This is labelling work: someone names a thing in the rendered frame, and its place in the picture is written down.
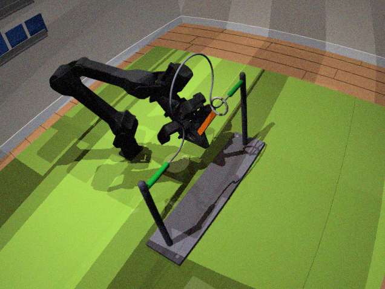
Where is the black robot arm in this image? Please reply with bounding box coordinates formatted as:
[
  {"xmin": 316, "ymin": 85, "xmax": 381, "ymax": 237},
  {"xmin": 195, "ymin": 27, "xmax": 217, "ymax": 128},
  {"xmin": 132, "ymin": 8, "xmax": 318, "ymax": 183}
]
[{"xmin": 50, "ymin": 57, "xmax": 206, "ymax": 160}]

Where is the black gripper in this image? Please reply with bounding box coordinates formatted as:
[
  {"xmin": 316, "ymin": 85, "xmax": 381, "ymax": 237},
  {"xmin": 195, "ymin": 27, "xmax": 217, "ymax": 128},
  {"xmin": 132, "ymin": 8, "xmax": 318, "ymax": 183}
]
[{"xmin": 157, "ymin": 96, "xmax": 212, "ymax": 149}]

